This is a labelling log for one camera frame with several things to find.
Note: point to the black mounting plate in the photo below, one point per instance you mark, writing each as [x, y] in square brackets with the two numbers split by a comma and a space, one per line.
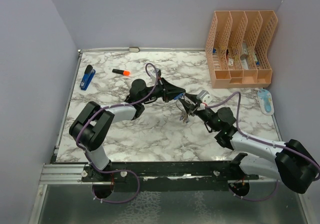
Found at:
[127, 177]

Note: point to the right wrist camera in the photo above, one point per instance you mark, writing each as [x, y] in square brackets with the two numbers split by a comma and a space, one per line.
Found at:
[204, 98]

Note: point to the blue tag key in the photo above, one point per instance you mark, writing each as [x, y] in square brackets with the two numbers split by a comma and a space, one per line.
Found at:
[181, 95]

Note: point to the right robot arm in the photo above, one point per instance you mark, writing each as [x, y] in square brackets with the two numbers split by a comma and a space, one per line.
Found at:
[288, 162]

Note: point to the aluminium rail base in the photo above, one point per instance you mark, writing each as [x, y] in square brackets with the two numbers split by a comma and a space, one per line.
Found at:
[71, 173]

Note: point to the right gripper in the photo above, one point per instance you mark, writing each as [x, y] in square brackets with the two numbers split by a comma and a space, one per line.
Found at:
[190, 108]

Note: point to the blue stapler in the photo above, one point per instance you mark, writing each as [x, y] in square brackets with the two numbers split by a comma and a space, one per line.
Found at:
[87, 77]

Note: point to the blue packaged item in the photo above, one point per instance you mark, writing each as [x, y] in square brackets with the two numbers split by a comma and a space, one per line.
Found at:
[265, 102]

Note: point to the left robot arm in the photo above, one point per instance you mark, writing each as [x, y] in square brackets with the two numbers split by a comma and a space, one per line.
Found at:
[91, 126]

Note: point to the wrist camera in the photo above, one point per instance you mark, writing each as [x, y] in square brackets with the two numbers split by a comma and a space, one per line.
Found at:
[154, 74]
[204, 98]

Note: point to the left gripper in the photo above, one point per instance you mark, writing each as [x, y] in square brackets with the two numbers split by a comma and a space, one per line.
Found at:
[173, 90]

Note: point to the orange black highlighter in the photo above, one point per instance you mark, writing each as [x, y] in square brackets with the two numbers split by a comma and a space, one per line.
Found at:
[121, 72]

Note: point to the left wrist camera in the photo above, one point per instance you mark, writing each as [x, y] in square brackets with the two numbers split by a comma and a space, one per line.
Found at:
[154, 74]

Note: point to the peach desk file organizer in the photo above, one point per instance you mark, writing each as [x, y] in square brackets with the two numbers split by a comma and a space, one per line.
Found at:
[237, 46]

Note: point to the white edge clip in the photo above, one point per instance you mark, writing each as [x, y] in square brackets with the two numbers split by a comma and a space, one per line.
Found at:
[134, 49]

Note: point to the keyring with key bunch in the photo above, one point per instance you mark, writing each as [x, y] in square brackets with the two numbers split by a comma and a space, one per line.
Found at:
[183, 114]

